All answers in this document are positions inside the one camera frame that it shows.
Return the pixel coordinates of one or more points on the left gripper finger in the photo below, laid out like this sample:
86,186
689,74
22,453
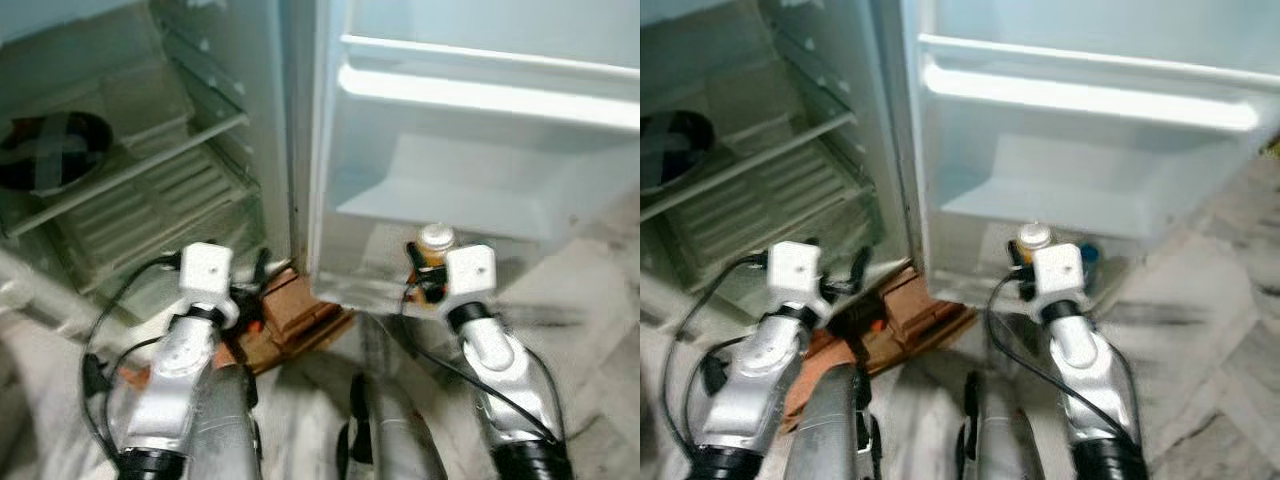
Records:
262,268
859,266

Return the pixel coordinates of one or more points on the robot left leg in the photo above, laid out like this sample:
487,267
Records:
830,430
225,430

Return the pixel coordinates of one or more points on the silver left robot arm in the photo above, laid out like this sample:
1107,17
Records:
175,370
755,380

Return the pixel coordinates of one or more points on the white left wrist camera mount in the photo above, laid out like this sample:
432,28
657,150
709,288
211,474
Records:
205,270
793,268

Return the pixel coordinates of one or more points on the white capped brown bottle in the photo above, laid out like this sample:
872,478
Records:
436,238
1035,236

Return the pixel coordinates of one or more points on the fridge door with green sticker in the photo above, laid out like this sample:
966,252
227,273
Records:
480,180
1080,190

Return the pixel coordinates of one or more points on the robot right leg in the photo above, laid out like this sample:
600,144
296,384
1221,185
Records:
400,440
1010,440

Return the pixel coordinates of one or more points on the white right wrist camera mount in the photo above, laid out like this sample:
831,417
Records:
470,270
1058,268

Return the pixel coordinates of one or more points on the black round container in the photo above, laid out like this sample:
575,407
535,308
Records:
80,140
690,135

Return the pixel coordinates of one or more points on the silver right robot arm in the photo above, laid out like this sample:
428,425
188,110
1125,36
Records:
500,360
1085,350

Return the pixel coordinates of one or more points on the blue capped bottle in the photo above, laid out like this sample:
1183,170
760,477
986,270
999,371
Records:
1090,262

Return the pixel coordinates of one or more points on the robot leg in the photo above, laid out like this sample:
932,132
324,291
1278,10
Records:
1010,440
225,430
830,430
400,440

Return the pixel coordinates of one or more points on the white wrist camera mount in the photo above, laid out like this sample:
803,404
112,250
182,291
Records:
1058,268
793,268
205,270
470,270

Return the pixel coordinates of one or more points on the orange brick stack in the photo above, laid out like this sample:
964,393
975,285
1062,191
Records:
300,320
930,310

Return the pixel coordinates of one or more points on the clear fridge shelf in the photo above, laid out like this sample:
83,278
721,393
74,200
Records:
120,177
750,164

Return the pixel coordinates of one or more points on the white door shelf rail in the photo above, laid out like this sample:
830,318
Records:
1080,98
480,97

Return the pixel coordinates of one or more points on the ribbed crisper cover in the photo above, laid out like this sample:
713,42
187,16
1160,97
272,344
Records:
150,210
770,205

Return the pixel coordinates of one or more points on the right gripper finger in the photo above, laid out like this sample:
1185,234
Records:
412,254
1016,253

